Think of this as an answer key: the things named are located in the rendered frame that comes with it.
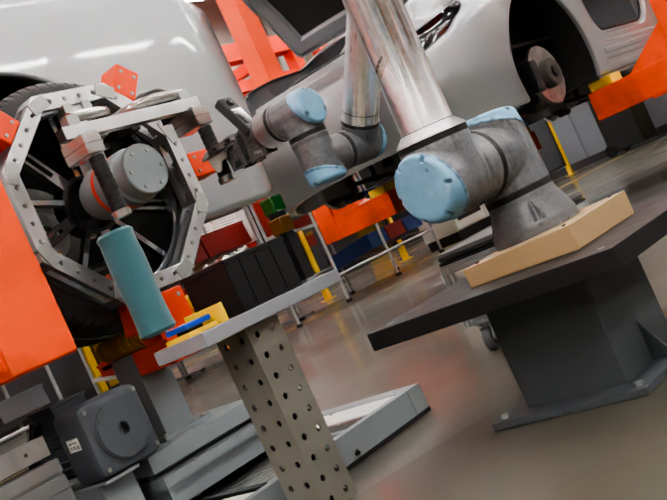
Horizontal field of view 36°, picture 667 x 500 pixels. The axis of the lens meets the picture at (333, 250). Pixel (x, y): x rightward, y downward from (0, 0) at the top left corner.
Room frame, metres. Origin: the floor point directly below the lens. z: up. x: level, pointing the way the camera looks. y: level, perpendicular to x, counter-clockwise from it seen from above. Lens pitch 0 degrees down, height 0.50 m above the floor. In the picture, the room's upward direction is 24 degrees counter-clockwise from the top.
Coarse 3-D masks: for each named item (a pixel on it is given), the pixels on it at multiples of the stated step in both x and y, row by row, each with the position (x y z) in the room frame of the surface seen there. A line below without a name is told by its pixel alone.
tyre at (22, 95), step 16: (16, 96) 2.49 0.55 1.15; (16, 112) 2.47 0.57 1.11; (192, 272) 2.70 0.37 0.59; (64, 288) 2.41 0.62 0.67; (64, 304) 2.39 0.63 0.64; (80, 304) 2.42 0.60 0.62; (96, 304) 2.46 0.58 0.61; (80, 320) 2.42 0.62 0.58; (96, 320) 2.44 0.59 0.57; (112, 320) 2.47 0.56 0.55; (80, 336) 2.51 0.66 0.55; (96, 336) 2.55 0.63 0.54; (112, 336) 2.64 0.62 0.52
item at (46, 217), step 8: (32, 192) 2.88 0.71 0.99; (40, 192) 2.89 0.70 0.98; (40, 208) 2.88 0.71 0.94; (48, 208) 2.90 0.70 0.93; (40, 216) 2.82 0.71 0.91; (48, 216) 2.83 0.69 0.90; (48, 224) 2.83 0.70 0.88; (56, 224) 2.85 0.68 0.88; (64, 240) 2.85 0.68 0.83; (72, 240) 2.92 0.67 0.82; (56, 248) 2.82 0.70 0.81; (64, 248) 2.84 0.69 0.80; (72, 248) 2.91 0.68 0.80; (72, 256) 2.90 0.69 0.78
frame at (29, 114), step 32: (32, 96) 2.42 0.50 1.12; (64, 96) 2.48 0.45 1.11; (96, 96) 2.55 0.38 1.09; (32, 128) 2.39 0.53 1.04; (160, 128) 2.66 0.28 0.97; (0, 160) 2.35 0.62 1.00; (192, 192) 2.67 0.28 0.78; (32, 224) 2.32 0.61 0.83; (192, 224) 2.63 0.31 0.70; (64, 256) 2.34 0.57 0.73; (192, 256) 2.60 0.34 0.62; (96, 288) 2.37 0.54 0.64; (160, 288) 2.50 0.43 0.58
